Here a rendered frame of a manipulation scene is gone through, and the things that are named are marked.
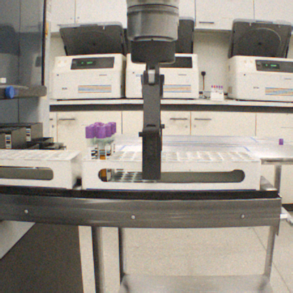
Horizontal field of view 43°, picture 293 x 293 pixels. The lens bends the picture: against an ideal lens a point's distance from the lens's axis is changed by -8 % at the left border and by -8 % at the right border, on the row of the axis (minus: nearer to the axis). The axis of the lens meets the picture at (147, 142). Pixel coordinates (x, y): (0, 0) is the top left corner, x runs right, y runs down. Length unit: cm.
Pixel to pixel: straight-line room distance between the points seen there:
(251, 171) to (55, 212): 33
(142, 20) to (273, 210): 38
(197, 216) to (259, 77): 248
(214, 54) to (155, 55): 300
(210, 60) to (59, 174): 305
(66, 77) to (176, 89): 85
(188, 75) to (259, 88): 56
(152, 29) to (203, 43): 301
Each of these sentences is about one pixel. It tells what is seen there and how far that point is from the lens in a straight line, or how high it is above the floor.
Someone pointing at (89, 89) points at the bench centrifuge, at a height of 98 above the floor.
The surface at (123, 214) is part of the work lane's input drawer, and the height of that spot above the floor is 78.
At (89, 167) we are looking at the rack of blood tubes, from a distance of 64.
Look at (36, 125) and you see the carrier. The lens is 119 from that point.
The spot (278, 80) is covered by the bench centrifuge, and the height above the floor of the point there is 108.
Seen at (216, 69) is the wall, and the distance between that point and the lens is 362.
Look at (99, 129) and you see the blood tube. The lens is 63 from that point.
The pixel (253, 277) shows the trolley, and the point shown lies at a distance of 153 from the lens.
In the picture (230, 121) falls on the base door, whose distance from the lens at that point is 301.
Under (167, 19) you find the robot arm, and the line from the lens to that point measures 64.
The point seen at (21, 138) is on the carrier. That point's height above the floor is 85.
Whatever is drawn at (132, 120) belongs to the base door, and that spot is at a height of 74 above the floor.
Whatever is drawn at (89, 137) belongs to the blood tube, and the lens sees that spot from 64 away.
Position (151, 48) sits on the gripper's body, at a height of 104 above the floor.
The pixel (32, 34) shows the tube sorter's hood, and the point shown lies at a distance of 116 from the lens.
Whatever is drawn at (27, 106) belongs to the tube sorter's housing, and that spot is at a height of 93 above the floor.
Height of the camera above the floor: 98
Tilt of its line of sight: 8 degrees down
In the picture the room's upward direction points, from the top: straight up
